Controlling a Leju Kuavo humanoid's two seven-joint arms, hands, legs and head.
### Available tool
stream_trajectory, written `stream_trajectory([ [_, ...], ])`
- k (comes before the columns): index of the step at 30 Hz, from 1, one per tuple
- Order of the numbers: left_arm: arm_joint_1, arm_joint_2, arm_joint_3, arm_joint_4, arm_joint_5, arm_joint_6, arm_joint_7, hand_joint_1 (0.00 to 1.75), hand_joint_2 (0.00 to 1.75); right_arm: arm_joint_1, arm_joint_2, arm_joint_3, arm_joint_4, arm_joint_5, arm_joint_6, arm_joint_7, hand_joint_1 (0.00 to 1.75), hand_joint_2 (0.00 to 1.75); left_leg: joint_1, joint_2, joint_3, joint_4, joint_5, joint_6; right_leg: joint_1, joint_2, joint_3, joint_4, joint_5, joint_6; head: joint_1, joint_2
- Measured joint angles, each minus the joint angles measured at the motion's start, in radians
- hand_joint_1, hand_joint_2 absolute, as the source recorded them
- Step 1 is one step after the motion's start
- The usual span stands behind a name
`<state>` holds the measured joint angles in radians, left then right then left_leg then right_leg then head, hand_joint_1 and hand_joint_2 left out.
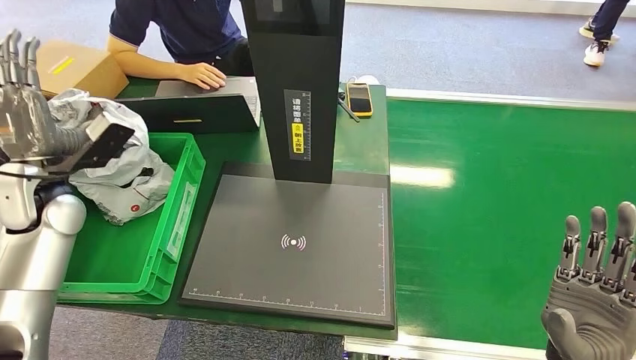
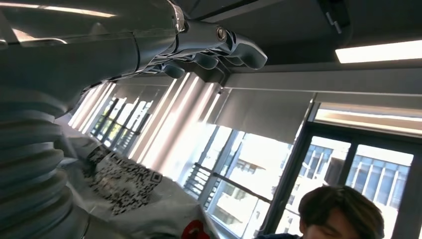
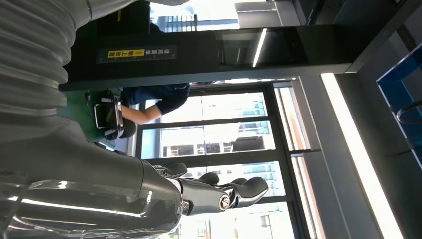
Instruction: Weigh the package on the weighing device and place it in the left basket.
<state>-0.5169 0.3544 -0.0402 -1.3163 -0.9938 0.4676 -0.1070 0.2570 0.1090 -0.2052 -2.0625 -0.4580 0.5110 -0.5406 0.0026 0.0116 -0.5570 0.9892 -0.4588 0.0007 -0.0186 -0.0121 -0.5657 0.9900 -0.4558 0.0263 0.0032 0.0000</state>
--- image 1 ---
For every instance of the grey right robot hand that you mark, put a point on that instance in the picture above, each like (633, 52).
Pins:
(591, 308)

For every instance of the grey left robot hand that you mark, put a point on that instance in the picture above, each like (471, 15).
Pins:
(30, 119)

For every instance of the grey courier bag package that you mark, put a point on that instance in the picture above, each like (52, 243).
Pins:
(126, 159)
(134, 201)

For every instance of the green plastic basket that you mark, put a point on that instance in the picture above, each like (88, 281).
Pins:
(149, 238)

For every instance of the black weighing device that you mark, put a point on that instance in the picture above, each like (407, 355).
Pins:
(298, 248)

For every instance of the brown cardboard box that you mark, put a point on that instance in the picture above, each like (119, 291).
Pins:
(79, 67)

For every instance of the green conveyor belt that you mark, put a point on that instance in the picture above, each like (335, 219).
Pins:
(497, 198)

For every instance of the dark grey laptop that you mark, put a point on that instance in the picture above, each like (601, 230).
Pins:
(198, 112)

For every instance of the person's hand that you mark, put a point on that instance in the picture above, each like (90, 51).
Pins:
(204, 76)

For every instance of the person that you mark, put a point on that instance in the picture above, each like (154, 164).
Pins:
(603, 30)

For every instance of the phone in yellow case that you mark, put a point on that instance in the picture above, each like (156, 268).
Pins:
(359, 99)

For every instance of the black pen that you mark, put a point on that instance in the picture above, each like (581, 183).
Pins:
(348, 109)

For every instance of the white round object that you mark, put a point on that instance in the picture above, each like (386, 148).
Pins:
(367, 79)

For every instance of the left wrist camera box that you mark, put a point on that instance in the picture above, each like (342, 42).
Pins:
(102, 141)

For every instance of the silver conveyor frame rail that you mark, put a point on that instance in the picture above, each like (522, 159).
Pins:
(512, 101)
(437, 348)

